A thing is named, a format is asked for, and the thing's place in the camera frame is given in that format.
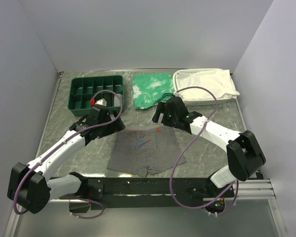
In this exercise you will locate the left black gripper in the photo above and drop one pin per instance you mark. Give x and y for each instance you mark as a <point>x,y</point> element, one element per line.
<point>115,126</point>

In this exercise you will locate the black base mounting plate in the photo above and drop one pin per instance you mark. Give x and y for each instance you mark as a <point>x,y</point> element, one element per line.
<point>152,192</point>

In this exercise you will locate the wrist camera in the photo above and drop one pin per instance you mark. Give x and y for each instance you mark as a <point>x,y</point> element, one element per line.
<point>176,104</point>
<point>101,102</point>

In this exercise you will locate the green white patterned underwear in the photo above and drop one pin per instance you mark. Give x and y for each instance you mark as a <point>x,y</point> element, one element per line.
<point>150,89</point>

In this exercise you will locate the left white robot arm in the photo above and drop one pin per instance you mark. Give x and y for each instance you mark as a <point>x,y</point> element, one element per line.
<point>31,185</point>

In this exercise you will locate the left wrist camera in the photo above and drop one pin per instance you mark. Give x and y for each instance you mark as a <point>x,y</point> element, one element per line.
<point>101,102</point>

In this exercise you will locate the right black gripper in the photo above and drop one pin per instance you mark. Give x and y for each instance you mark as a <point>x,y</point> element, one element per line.
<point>161,109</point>

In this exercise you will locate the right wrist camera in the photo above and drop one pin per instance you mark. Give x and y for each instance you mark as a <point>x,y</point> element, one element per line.
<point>176,104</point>

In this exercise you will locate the rolled grey striped underwear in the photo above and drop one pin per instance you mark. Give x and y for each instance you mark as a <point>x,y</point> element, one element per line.
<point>119,98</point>

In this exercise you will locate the white plastic basket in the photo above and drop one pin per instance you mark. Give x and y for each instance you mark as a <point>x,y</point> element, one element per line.
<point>202,100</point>

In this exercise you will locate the green compartment organizer tray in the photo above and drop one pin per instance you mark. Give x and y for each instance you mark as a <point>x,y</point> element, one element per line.
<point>83,89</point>

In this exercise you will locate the white cloth in basket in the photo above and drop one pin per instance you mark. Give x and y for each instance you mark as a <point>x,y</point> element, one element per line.
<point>207,84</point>

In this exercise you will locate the aluminium frame rail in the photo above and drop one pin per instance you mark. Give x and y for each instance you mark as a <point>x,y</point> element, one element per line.
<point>256,189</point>

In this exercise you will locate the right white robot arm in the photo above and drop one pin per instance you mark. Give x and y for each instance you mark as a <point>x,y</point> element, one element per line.
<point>244,154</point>

